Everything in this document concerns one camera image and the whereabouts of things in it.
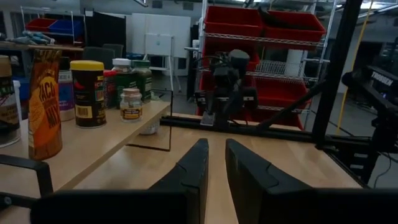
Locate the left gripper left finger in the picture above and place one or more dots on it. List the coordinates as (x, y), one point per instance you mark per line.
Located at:
(189, 174)

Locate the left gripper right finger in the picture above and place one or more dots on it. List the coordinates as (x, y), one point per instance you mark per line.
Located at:
(258, 183)

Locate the small glass spice jar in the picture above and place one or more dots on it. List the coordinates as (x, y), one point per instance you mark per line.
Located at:
(131, 105)

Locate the green-lid spice jar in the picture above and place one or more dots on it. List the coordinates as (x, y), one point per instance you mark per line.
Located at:
(144, 81)

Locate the dark green rectangular tin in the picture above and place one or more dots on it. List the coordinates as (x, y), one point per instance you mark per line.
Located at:
(126, 82)

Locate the yellow-lid seasoning can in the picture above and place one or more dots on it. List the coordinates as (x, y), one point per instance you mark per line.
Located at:
(88, 93)

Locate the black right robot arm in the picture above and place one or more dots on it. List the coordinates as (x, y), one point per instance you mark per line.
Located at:
(228, 90)

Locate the wooden shelf riser black legs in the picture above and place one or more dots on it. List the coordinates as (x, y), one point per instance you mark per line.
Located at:
(93, 140)

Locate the small potted succulent plant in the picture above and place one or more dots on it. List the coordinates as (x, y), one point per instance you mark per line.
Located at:
(150, 127)

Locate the dark office chair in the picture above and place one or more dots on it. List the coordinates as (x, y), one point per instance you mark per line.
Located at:
(99, 56)

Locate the white board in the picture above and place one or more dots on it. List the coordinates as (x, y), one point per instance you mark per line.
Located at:
(161, 25)

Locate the blue storage bin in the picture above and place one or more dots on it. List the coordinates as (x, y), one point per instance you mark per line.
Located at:
(66, 27)

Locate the wooden background table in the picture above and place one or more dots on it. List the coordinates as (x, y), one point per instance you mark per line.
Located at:
(40, 47)

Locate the red storage bin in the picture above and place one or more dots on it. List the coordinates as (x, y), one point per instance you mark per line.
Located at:
(38, 24)

